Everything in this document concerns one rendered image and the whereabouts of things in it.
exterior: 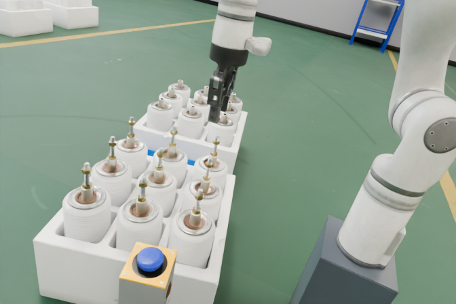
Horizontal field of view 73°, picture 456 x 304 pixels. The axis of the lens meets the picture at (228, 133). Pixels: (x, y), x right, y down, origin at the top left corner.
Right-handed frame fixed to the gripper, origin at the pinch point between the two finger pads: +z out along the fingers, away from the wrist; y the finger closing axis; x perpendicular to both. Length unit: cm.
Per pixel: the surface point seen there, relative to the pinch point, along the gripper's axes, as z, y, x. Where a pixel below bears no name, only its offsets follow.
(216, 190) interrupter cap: 21.6, -1.2, 2.7
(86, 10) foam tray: 30, -210, -186
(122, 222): 22.1, 17.1, -11.9
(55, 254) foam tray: 31.1, 22.5, -23.8
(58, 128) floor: 46, -41, -77
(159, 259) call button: 13.8, 28.7, 1.2
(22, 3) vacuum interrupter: 23, -147, -195
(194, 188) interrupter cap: 21.4, 1.0, -2.2
